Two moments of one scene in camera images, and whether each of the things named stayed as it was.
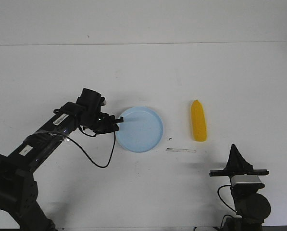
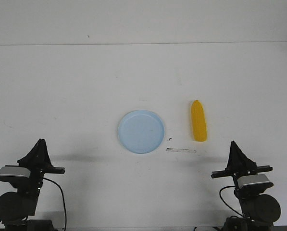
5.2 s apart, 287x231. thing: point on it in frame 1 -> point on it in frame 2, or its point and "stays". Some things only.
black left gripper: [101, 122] -> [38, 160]
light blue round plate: [142, 130] stays
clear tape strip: [181, 150] stays
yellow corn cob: [198, 119] stays
